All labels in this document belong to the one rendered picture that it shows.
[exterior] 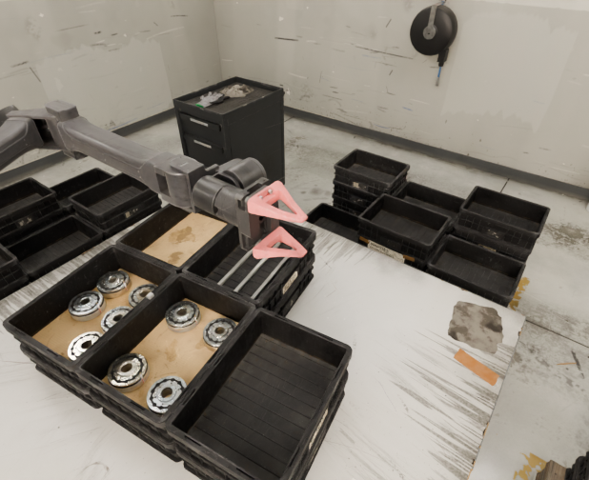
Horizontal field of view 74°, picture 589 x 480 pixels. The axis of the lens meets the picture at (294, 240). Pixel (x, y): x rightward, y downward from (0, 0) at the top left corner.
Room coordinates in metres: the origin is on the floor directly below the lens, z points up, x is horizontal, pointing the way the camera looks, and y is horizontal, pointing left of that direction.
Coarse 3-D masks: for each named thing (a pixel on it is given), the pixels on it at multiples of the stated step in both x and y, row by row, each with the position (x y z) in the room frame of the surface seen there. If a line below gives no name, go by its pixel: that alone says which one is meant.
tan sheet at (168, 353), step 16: (208, 320) 0.79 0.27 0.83; (160, 336) 0.73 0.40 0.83; (176, 336) 0.73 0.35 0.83; (192, 336) 0.73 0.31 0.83; (144, 352) 0.67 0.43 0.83; (160, 352) 0.67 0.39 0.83; (176, 352) 0.67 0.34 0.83; (192, 352) 0.67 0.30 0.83; (208, 352) 0.67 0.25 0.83; (160, 368) 0.62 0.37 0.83; (176, 368) 0.62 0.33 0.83; (192, 368) 0.62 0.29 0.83; (144, 384) 0.57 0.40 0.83; (144, 400) 0.53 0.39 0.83
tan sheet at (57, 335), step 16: (128, 272) 1.00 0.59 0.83; (96, 288) 0.93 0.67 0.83; (112, 304) 0.86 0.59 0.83; (128, 304) 0.86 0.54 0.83; (64, 320) 0.79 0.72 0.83; (96, 320) 0.79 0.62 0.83; (32, 336) 0.73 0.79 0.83; (48, 336) 0.73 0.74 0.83; (64, 336) 0.73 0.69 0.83; (64, 352) 0.67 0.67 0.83
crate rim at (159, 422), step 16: (208, 288) 0.83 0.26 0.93; (144, 304) 0.77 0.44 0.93; (128, 320) 0.71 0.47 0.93; (240, 320) 0.71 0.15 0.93; (112, 336) 0.65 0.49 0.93; (96, 352) 0.60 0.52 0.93; (80, 368) 0.56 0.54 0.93; (208, 368) 0.56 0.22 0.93; (96, 384) 0.51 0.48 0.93; (192, 384) 0.51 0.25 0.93; (128, 400) 0.47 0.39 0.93; (176, 400) 0.47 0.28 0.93; (144, 416) 0.44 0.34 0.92
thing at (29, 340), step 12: (132, 252) 1.00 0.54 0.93; (84, 264) 0.94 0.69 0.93; (156, 264) 0.94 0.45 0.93; (168, 276) 0.88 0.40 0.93; (156, 288) 0.83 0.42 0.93; (36, 300) 0.78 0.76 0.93; (144, 300) 0.78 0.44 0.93; (132, 312) 0.74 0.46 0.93; (120, 324) 0.69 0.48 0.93; (24, 336) 0.65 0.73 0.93; (36, 348) 0.62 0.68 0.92; (48, 348) 0.62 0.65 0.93; (60, 360) 0.58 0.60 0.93
